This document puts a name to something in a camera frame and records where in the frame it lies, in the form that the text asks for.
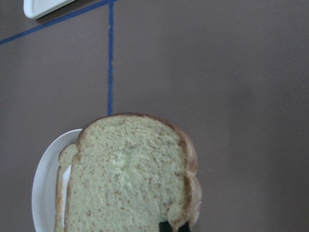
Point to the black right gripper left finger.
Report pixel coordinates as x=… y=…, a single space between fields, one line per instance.
x=165 y=227

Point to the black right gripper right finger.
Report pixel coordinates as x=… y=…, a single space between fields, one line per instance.
x=184 y=228

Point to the white round plate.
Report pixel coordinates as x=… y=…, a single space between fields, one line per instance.
x=43 y=199

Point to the bread slice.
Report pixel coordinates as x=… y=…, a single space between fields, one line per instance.
x=131 y=172
x=64 y=159

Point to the cream bear serving tray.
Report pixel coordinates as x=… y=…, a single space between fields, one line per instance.
x=35 y=9

